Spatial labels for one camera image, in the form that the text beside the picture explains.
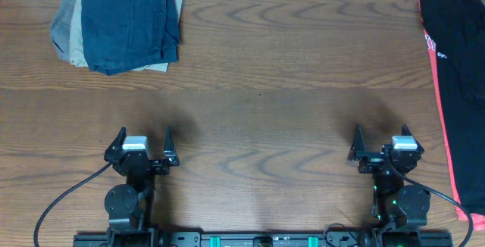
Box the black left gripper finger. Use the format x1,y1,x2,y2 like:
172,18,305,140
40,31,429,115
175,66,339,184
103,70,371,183
163,126,180,166
104,127,127,163

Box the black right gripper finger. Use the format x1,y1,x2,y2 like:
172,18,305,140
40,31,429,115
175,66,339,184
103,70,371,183
401,124,424,154
347,124,366,161

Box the black t-shirt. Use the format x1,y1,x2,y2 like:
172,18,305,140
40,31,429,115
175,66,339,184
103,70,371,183
419,0,485,216

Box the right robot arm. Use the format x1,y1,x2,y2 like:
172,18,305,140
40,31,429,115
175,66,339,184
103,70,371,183
348,125,430,246

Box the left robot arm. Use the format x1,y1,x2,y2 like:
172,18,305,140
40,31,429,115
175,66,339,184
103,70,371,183
104,127,180,247

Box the red t-shirt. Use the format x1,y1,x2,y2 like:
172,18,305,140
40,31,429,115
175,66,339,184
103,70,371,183
418,0,485,232

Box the navy folded trousers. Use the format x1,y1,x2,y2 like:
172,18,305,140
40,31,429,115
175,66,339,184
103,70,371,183
80,0,180,76

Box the grey folded trousers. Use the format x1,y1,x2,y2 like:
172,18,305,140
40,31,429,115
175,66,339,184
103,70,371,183
49,0,76,61

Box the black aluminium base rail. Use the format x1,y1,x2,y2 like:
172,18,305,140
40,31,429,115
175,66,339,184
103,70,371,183
73,230,453,247

